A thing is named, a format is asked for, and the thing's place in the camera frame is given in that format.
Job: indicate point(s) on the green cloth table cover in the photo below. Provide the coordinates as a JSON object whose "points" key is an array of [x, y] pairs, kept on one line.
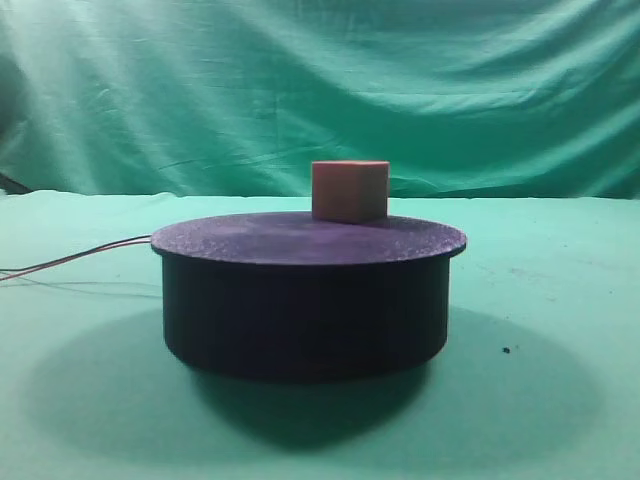
{"points": [[515, 121]]}

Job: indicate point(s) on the black round turntable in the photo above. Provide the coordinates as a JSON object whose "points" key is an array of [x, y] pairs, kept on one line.
{"points": [[283, 297]]}

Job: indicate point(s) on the pink cube-shaped block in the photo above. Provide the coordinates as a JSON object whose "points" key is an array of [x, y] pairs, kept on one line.
{"points": [[348, 191]]}

